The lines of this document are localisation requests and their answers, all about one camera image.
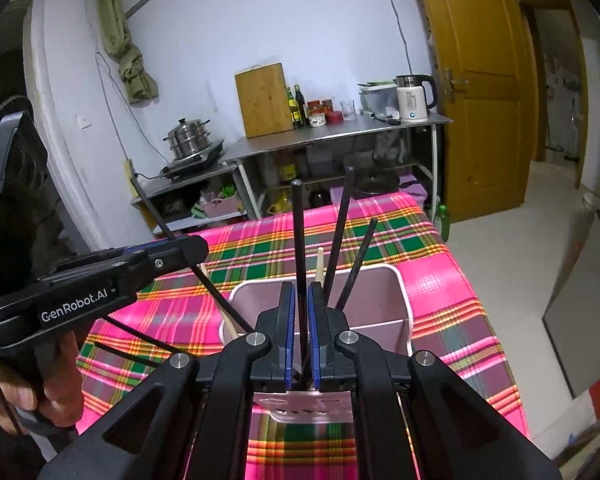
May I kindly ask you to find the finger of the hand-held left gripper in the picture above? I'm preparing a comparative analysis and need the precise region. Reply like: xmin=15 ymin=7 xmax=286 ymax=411
xmin=50 ymin=235 xmax=210 ymax=293
xmin=55 ymin=240 xmax=181 ymax=268

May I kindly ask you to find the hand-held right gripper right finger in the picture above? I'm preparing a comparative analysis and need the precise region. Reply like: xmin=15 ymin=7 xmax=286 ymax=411
xmin=307 ymin=281 xmax=563 ymax=480

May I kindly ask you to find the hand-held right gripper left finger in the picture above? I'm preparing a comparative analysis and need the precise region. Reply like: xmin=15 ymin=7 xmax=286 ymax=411
xmin=37 ymin=282 xmax=297 ymax=480

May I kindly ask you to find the pink plastic utensil holder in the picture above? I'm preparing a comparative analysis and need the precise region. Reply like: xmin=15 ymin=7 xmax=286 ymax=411
xmin=219 ymin=262 xmax=415 ymax=426

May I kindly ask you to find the person's left hand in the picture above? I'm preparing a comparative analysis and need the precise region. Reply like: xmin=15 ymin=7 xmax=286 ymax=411
xmin=0 ymin=330 xmax=86 ymax=431

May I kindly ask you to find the low steel stove stand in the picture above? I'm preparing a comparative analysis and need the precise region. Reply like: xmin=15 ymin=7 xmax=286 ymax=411
xmin=130 ymin=162 xmax=261 ymax=236

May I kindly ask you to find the pink storage basket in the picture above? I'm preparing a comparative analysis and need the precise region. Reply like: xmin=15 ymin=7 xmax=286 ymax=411
xmin=200 ymin=196 xmax=241 ymax=218

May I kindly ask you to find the black induction cooker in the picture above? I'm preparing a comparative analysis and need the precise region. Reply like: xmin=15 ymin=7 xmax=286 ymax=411
xmin=159 ymin=139 xmax=227 ymax=181

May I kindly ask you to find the steel steamer pot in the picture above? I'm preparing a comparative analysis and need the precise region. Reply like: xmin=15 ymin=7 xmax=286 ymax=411
xmin=166 ymin=117 xmax=213 ymax=160

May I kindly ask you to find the pink plaid tablecloth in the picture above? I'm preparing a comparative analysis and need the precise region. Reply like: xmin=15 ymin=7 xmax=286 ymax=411
xmin=75 ymin=191 xmax=531 ymax=480

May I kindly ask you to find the green plastic bottle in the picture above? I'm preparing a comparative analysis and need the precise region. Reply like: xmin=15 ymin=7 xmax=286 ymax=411
xmin=434 ymin=203 xmax=451 ymax=242

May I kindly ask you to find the wooden cutting board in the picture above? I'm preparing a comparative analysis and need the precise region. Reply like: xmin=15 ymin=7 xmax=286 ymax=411
xmin=234 ymin=62 xmax=295 ymax=139

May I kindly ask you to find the olive hanging cloth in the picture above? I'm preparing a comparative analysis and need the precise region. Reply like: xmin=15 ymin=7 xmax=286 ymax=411
xmin=96 ymin=0 xmax=160 ymax=106

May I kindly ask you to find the steel kitchen counter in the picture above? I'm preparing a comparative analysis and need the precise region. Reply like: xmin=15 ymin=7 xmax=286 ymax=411
xmin=219 ymin=112 xmax=453 ymax=221

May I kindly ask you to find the grey plastic container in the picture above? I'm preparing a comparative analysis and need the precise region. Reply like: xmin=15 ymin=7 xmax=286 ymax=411
xmin=357 ymin=80 xmax=401 ymax=117

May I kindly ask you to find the white electric kettle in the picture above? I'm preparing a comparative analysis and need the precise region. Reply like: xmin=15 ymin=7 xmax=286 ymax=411
xmin=395 ymin=74 xmax=438 ymax=123

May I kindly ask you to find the grey metal cabinet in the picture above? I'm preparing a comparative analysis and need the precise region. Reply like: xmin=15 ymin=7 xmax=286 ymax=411
xmin=542 ymin=180 xmax=600 ymax=401

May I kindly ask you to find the yellow wooden door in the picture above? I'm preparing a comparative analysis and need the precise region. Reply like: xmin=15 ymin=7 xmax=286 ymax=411
xmin=410 ymin=0 xmax=536 ymax=225

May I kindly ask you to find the metal door handle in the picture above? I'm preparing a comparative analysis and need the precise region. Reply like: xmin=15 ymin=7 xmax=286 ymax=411
xmin=442 ymin=69 xmax=468 ymax=93

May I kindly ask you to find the thin wall cable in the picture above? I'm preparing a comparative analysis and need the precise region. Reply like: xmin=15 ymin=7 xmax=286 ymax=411
xmin=375 ymin=0 xmax=413 ymax=76

